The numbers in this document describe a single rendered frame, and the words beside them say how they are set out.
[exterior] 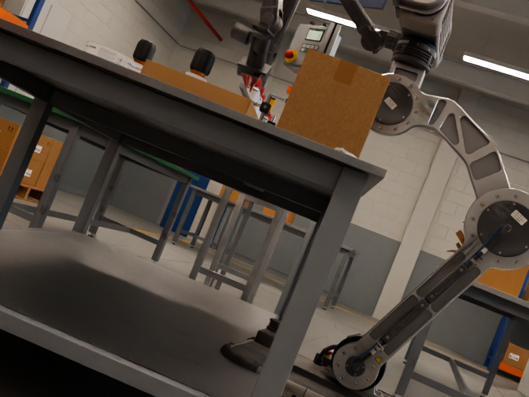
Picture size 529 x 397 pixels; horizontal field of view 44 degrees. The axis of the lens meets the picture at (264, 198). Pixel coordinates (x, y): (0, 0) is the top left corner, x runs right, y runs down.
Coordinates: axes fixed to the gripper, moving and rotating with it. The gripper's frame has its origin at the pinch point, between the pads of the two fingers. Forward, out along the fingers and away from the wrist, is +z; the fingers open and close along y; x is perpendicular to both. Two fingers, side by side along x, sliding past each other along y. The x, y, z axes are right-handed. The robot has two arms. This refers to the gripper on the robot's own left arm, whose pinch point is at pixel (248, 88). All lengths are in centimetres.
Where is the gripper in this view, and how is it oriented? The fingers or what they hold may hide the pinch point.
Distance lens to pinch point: 220.3
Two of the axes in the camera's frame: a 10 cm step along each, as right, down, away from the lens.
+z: -2.4, 7.5, 6.2
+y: -9.2, -3.7, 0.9
